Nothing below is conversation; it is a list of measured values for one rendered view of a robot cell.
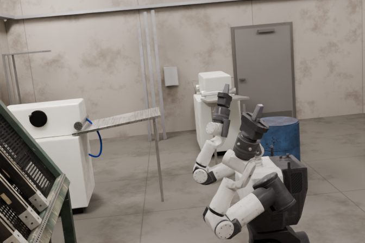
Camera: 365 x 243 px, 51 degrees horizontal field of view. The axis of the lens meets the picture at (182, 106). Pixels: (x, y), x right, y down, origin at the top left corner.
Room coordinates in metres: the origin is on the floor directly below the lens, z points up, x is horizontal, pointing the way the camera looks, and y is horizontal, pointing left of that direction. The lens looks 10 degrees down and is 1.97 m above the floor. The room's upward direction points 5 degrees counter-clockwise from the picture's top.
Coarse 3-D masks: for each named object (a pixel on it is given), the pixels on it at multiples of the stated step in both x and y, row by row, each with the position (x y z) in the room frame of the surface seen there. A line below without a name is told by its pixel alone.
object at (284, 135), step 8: (264, 120) 4.81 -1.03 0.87; (272, 120) 4.77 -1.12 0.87; (280, 120) 4.73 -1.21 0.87; (288, 120) 4.69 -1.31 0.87; (296, 120) 4.65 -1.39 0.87; (272, 128) 4.47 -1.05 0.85; (280, 128) 4.45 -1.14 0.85; (288, 128) 4.47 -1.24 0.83; (296, 128) 4.53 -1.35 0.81; (264, 136) 4.53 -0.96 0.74; (272, 136) 4.47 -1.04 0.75; (280, 136) 4.45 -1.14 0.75; (288, 136) 4.46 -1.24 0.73; (296, 136) 4.53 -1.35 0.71; (264, 144) 4.53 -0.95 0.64; (272, 144) 4.48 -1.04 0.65; (280, 144) 4.45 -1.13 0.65; (288, 144) 4.46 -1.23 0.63; (296, 144) 4.52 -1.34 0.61; (264, 152) 4.54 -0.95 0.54; (280, 152) 4.45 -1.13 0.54; (288, 152) 4.46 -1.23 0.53; (296, 152) 4.52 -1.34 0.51
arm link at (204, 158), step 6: (204, 144) 2.03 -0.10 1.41; (204, 150) 2.01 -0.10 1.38; (210, 150) 2.00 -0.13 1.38; (198, 156) 2.02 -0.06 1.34; (204, 156) 2.00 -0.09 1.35; (210, 156) 2.01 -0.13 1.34; (198, 162) 2.01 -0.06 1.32; (204, 162) 2.00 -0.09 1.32; (198, 168) 1.98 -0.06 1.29; (204, 168) 2.00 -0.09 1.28
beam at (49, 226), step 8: (56, 184) 3.02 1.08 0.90; (64, 184) 3.16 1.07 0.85; (64, 192) 3.04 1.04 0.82; (48, 200) 2.70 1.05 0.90; (56, 200) 2.79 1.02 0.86; (56, 208) 2.69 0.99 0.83; (40, 216) 2.44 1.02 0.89; (56, 216) 2.59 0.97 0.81; (40, 224) 2.32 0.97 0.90; (48, 224) 2.41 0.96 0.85; (32, 232) 2.23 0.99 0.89; (48, 232) 2.33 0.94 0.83; (32, 240) 2.10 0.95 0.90; (40, 240) 2.18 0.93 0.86; (48, 240) 2.26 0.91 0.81
